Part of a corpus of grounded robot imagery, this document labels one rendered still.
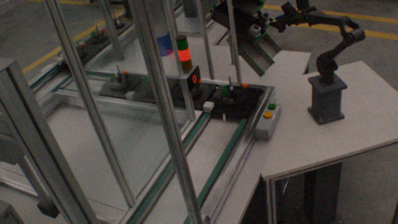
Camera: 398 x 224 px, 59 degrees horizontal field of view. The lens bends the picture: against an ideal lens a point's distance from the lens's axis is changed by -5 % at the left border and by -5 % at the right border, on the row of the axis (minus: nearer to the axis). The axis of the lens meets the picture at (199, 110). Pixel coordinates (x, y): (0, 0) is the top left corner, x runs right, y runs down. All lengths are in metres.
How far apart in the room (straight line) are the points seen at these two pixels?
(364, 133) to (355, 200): 0.91
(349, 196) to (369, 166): 0.34
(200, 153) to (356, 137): 0.75
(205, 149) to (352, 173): 1.43
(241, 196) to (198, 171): 0.22
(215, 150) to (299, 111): 0.53
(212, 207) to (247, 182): 0.26
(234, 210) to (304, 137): 0.54
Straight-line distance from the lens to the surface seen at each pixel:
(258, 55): 2.16
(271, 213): 1.95
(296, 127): 1.93
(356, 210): 2.69
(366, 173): 2.93
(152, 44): 0.86
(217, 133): 1.85
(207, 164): 1.69
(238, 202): 1.60
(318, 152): 1.80
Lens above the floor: 2.10
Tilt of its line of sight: 36 degrees down
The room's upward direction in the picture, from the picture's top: 11 degrees counter-clockwise
